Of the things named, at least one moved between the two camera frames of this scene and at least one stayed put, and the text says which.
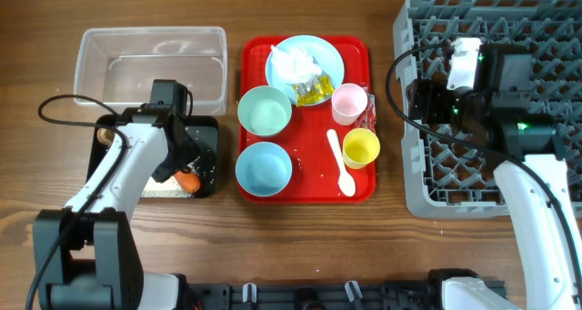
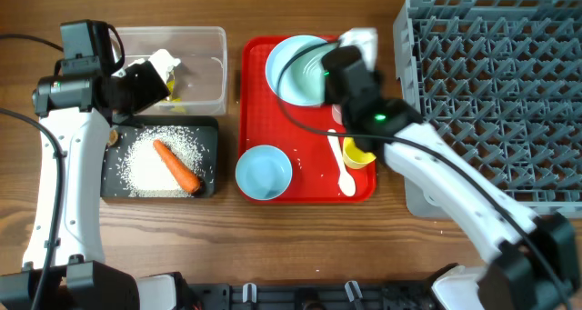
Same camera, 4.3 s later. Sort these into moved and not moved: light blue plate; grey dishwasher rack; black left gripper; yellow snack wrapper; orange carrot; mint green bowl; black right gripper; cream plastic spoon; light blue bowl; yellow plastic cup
Moved: black right gripper; yellow snack wrapper; light blue plate; black left gripper; mint green bowl
Not moved: orange carrot; cream plastic spoon; yellow plastic cup; light blue bowl; grey dishwasher rack
